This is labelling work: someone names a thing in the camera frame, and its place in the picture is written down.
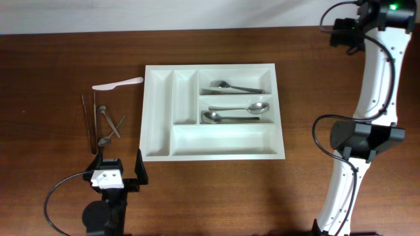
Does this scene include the small metal spoon lower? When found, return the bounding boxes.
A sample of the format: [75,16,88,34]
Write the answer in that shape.
[98,116,125,147]

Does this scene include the white plastic knife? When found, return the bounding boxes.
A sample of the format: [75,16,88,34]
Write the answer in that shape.
[92,77,144,91]

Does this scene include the white cutlery tray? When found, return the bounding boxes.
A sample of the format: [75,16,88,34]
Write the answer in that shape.
[139,64,285,162]

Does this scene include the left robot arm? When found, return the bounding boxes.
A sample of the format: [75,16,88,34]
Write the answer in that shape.
[82,150,148,235]

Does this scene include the long metal tongs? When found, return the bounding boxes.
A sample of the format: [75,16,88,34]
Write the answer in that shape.
[81,94,98,155]

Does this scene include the metal tablespoon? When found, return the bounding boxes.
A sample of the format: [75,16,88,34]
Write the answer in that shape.
[201,111,260,124]
[208,102,270,115]

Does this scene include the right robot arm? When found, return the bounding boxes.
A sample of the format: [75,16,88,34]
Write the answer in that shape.
[310,0,417,235]

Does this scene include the small metal spoon upper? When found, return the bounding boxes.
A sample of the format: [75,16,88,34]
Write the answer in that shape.
[97,106,121,138]

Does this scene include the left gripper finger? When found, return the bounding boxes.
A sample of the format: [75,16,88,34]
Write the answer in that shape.
[90,151,103,170]
[135,149,148,185]

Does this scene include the small metal spoon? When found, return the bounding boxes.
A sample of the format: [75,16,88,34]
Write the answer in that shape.
[98,116,125,147]
[97,106,121,138]

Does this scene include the metal fork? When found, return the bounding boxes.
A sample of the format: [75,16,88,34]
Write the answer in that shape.
[209,81,264,94]
[199,88,264,95]

